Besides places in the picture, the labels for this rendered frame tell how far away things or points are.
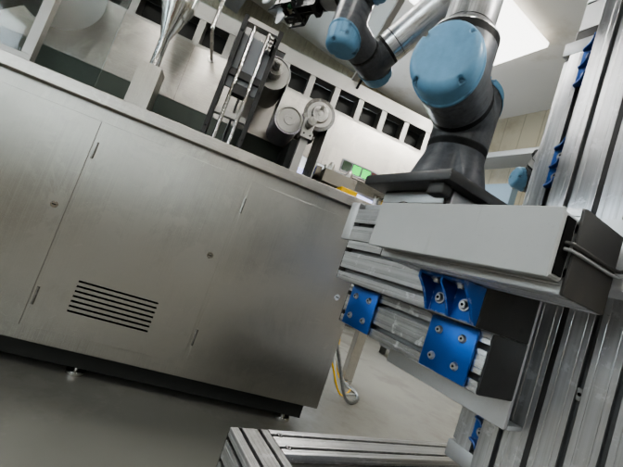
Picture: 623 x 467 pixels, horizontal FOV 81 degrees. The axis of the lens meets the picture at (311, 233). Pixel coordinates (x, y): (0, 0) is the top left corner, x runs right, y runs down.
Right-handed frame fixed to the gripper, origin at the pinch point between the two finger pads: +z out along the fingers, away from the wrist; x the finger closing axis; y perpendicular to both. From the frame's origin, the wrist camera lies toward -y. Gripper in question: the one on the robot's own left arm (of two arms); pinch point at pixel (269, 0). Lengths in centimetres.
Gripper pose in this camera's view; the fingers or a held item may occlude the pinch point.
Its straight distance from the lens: 116.7
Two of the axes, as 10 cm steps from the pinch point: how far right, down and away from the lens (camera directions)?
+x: 4.8, 3.8, 7.9
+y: -3.9, 9.0, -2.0
